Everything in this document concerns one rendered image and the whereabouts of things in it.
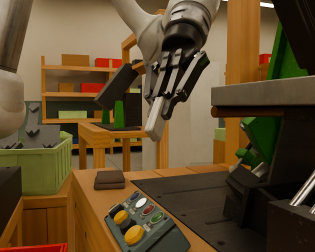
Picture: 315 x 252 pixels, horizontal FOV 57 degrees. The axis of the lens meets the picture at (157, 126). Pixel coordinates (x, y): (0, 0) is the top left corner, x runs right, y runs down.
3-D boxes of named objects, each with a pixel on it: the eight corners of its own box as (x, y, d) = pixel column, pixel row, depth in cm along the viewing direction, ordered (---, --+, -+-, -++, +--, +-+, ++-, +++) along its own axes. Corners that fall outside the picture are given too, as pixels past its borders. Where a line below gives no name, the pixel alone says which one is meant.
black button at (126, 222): (124, 236, 43) (120, 230, 43) (120, 230, 45) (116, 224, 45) (137, 225, 44) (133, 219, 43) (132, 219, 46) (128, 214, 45)
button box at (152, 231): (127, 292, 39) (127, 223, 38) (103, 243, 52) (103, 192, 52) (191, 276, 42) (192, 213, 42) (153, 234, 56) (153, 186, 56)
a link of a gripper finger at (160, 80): (171, 50, 54) (164, 51, 54) (154, 95, 48) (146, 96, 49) (179, 65, 56) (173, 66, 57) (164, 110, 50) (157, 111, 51)
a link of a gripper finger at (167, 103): (171, 97, 50) (187, 94, 48) (164, 120, 47) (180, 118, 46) (167, 91, 49) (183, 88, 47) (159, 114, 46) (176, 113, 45)
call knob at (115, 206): (113, 220, 49) (109, 214, 49) (109, 214, 52) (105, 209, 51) (125, 209, 50) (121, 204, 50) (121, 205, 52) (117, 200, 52)
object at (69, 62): (171, 150, 735) (171, 59, 720) (43, 158, 631) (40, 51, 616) (163, 148, 786) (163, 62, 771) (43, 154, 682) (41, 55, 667)
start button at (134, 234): (131, 249, 39) (126, 243, 39) (125, 240, 42) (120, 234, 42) (147, 234, 40) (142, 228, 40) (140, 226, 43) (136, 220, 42)
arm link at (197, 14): (202, -6, 56) (196, 13, 52) (217, 32, 62) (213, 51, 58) (161, 8, 60) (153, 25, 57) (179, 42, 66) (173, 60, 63)
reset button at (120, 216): (118, 227, 46) (114, 222, 46) (115, 221, 48) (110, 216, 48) (130, 217, 47) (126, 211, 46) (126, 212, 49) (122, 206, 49)
